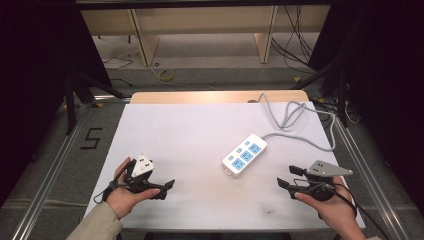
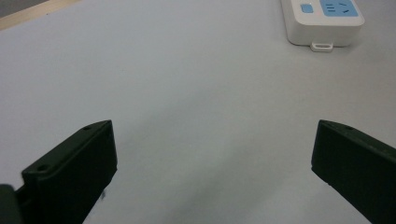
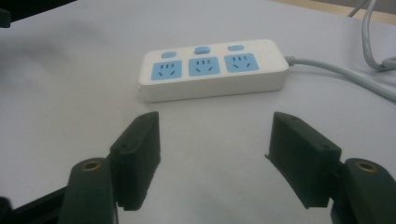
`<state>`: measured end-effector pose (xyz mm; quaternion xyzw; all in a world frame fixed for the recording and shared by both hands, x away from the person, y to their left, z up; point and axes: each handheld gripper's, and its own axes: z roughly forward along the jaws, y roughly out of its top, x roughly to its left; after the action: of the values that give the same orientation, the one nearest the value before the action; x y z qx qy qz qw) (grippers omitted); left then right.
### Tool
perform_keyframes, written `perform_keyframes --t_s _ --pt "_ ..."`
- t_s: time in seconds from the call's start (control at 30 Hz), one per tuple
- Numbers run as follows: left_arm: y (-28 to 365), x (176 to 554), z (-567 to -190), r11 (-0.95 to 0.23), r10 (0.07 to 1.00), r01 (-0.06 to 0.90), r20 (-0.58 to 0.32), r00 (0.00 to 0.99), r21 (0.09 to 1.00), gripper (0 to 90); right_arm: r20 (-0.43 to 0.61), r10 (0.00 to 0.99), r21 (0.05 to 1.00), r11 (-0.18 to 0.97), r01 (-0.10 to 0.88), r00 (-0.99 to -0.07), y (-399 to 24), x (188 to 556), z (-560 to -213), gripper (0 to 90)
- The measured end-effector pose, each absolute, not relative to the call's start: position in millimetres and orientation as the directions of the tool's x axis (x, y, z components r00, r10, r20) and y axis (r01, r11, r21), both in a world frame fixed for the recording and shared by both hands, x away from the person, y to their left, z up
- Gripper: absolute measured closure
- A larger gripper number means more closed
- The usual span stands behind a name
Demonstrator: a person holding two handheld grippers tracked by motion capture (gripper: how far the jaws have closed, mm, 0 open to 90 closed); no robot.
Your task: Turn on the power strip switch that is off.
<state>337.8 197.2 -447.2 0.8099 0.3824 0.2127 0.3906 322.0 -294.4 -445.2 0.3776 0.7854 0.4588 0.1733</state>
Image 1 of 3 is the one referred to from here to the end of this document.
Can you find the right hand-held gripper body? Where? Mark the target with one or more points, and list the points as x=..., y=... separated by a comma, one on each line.
x=321, y=181

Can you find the aluminium floor rail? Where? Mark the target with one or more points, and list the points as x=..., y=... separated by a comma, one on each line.
x=370, y=176
x=50, y=170

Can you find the yellow tape roll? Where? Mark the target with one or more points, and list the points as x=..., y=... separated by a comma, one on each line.
x=166, y=75

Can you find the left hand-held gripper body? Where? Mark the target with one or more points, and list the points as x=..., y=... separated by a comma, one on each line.
x=141, y=166

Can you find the white power strip blue sockets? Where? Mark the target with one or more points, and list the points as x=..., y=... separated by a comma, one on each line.
x=245, y=155

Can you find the light wooden desk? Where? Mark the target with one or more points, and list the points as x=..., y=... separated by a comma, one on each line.
x=206, y=20

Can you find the wooden table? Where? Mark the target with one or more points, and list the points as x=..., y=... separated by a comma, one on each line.
x=200, y=96

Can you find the white table mat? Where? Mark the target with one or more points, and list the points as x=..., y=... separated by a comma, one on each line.
x=186, y=133

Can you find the person's right hand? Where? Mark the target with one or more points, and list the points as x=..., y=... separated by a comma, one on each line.
x=333, y=208

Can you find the black metal stand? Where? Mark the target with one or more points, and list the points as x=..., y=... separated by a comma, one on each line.
x=80, y=90
x=333, y=80

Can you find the person's left hand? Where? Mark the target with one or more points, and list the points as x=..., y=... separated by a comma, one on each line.
x=125, y=200

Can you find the black curtain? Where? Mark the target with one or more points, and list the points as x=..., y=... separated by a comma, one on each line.
x=36, y=66
x=383, y=83

